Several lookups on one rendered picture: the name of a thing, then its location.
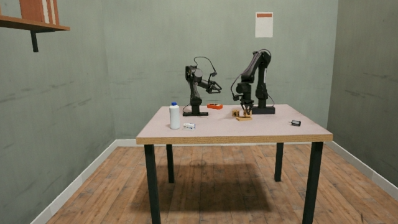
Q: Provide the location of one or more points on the orange digital multimeter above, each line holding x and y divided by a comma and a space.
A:
216, 106

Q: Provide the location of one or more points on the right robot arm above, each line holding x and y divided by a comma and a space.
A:
195, 100

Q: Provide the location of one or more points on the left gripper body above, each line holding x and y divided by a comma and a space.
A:
245, 98

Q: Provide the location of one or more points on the tan rectangular tray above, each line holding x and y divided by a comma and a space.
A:
244, 118

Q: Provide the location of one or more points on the white bottle with blue cap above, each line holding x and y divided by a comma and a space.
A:
174, 116

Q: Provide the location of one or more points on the blue and white small box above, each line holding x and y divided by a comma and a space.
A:
188, 126

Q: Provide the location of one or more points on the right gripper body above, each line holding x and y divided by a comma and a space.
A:
207, 84

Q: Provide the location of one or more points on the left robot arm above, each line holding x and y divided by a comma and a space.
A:
248, 77

